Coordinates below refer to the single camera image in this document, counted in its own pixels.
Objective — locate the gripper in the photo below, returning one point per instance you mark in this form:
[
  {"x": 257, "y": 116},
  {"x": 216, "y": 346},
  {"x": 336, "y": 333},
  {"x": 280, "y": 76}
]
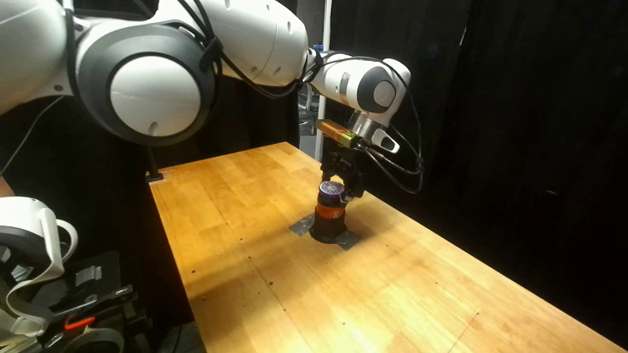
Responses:
[{"x": 343, "y": 159}]

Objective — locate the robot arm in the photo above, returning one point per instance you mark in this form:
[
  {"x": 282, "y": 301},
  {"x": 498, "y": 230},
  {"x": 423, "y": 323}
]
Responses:
[{"x": 147, "y": 93}]

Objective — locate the dark bottle with purple cap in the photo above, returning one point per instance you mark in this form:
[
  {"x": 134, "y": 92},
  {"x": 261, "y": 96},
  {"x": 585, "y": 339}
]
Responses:
[{"x": 327, "y": 223}]

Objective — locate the grey tape piece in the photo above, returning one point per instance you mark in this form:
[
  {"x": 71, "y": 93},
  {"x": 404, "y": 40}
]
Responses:
[
  {"x": 347, "y": 240},
  {"x": 302, "y": 225}
]

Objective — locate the white pole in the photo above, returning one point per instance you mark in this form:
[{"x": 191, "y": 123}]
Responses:
[{"x": 322, "y": 73}]

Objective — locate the roll of grey tape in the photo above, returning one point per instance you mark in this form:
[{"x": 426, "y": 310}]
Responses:
[{"x": 98, "y": 339}]

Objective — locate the white headset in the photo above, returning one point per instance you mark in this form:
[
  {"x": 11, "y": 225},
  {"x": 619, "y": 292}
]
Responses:
[{"x": 29, "y": 230}]

